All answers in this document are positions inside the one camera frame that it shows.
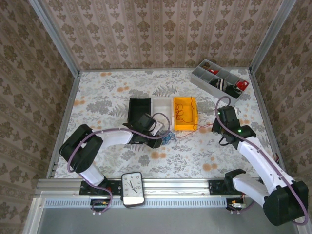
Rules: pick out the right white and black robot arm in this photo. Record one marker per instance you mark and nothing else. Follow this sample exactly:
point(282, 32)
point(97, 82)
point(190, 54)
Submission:
point(256, 156)

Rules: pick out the aluminium frame corner post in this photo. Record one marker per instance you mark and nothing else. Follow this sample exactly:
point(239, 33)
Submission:
point(273, 34)
point(56, 39)

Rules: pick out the white plastic bin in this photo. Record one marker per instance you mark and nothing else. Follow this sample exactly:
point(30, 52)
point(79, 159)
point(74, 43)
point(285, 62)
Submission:
point(162, 103)

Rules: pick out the floral patterned tablecloth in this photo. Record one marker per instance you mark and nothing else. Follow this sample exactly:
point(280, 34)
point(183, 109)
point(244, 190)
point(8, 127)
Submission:
point(170, 158)

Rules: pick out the grey metal sheet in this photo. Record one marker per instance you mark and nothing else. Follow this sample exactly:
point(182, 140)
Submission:
point(170, 221)

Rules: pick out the yellow plastic bin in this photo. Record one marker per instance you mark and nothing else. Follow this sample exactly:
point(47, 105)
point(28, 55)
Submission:
point(178, 126)

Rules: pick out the small black controller board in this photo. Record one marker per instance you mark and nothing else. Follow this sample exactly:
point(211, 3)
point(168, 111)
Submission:
point(235, 205)
point(98, 204)

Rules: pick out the large red and white item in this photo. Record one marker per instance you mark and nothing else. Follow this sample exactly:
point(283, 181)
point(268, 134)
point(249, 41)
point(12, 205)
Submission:
point(242, 84)

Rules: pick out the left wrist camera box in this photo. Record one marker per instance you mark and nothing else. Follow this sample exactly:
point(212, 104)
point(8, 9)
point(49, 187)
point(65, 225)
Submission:
point(159, 127)

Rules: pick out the small brown item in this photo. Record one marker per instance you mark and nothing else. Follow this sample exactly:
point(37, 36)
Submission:
point(206, 64)

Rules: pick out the black plastic bin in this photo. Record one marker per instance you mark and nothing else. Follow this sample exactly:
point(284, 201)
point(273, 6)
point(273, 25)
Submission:
point(139, 104)

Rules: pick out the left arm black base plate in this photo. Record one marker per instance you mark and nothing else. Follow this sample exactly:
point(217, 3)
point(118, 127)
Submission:
point(114, 187)

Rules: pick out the white analog clock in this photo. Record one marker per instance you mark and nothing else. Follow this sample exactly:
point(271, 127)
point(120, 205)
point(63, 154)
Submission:
point(132, 187)

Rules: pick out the aluminium extrusion mounting rail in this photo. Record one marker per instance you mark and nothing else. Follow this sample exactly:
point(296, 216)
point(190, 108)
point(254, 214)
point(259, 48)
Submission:
point(175, 187)

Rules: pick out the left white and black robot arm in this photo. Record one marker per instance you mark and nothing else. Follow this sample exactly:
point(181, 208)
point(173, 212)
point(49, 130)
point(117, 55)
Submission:
point(114, 136)

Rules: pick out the aluminium table side rail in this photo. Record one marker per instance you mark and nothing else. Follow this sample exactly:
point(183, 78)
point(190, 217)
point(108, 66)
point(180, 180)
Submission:
point(267, 117)
point(64, 124)

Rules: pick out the grey compartment tray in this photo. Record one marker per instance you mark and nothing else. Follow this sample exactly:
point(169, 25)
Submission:
point(207, 76)

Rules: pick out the small red and white item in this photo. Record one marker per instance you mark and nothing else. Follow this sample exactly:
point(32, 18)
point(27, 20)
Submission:
point(214, 71)

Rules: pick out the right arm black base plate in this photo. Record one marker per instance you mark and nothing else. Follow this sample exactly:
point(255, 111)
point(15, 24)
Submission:
point(217, 189)

